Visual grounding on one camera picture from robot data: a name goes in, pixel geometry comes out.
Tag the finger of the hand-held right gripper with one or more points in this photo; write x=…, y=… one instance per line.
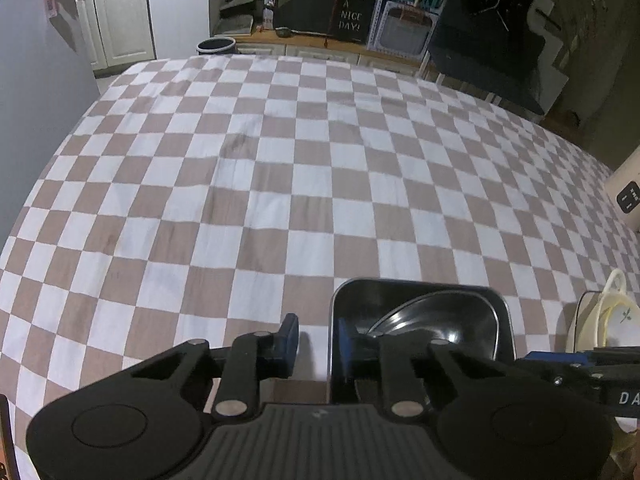
x=555, y=359
x=565, y=380

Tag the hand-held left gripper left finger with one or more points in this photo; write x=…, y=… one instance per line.
x=289, y=341

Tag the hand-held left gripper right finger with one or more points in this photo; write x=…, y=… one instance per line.
x=345, y=346

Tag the yellow floral ceramic bowl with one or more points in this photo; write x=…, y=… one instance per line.
x=625, y=317

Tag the round steel bowl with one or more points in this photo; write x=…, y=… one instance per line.
x=440, y=320

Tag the small rectangular steel container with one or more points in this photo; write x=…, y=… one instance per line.
x=425, y=287

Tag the checkered tablecloth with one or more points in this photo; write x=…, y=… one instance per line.
x=250, y=185

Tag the cream electric kettle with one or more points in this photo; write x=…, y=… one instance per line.
x=625, y=180

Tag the wooden sideboard with drawers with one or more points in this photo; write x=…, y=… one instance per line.
x=310, y=51

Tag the black round bin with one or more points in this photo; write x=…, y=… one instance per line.
x=215, y=46

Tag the grey flat case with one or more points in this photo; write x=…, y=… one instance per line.
x=235, y=25

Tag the blue framed poster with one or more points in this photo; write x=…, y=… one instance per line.
x=405, y=30

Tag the black lettered sign board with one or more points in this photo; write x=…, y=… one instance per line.
x=310, y=10

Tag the white kitchen cabinet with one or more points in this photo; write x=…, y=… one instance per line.
x=125, y=20

